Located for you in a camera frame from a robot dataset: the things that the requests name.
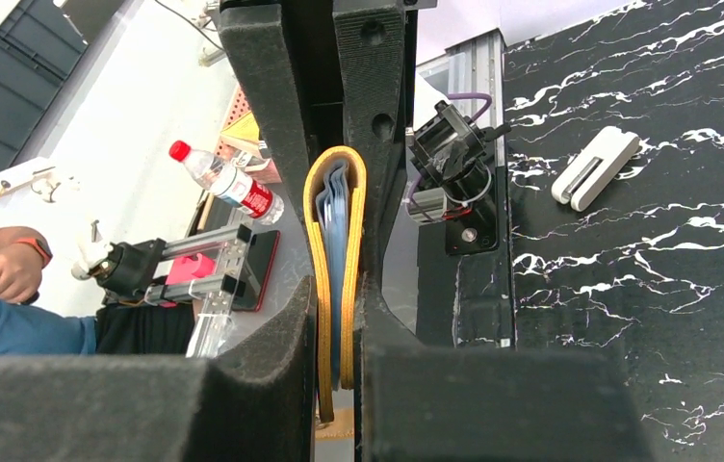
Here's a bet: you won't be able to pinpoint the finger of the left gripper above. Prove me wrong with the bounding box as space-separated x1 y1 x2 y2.
219 1 311 222
332 1 416 280

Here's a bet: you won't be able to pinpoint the white plastic clip block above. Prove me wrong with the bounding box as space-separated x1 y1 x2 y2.
551 126 640 212

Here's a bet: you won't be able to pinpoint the dark storage crates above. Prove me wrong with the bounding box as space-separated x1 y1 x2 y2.
0 1 123 171

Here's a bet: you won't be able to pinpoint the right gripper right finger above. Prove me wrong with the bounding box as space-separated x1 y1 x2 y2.
354 277 654 461

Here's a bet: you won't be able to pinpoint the person's hand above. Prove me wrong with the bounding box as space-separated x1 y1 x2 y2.
0 244 44 304

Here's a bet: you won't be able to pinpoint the plastic water bottle red label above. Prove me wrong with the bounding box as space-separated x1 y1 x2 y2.
168 141 285 225

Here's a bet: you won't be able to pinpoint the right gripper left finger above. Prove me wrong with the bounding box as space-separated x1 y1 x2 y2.
0 276 317 461

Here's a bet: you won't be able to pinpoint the red smartphone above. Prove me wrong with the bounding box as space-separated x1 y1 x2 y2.
232 230 280 312

